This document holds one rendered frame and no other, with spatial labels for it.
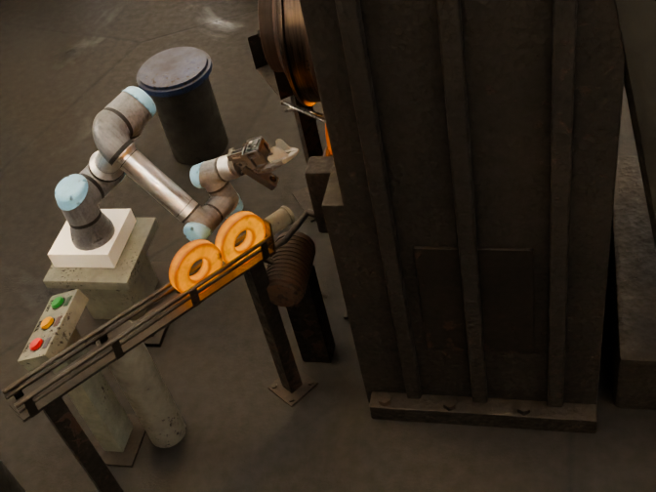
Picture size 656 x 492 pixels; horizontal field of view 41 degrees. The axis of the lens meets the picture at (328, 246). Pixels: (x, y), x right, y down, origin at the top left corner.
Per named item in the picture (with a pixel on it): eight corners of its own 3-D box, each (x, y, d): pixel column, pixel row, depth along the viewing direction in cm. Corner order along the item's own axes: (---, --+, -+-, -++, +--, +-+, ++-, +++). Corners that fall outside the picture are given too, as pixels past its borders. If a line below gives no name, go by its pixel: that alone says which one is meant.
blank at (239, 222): (262, 205, 237) (254, 200, 239) (217, 233, 230) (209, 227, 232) (269, 248, 247) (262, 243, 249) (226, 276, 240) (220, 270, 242)
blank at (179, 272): (217, 233, 230) (210, 227, 232) (170, 263, 222) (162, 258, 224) (226, 276, 240) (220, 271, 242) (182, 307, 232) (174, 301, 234)
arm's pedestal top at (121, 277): (47, 288, 304) (42, 280, 302) (80, 224, 326) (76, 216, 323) (130, 290, 297) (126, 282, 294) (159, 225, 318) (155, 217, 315)
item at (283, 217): (296, 226, 250) (294, 210, 246) (272, 242, 245) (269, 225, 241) (282, 218, 253) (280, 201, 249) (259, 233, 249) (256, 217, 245)
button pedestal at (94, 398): (153, 410, 292) (87, 288, 249) (129, 474, 276) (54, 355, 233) (110, 407, 296) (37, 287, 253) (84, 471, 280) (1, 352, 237)
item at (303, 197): (331, 168, 365) (299, 17, 315) (358, 203, 347) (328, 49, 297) (287, 186, 361) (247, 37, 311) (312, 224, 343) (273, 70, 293)
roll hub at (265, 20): (309, 35, 256) (291, -55, 237) (290, 92, 237) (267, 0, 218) (292, 36, 258) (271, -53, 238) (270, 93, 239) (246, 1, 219)
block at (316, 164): (357, 216, 259) (345, 153, 243) (353, 234, 254) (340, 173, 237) (322, 216, 262) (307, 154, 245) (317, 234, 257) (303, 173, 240)
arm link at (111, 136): (80, 125, 250) (209, 238, 257) (104, 102, 256) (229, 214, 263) (70, 143, 259) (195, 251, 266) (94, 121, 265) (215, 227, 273)
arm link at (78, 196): (59, 222, 297) (43, 192, 287) (84, 197, 304) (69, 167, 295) (85, 229, 291) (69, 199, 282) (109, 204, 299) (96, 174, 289)
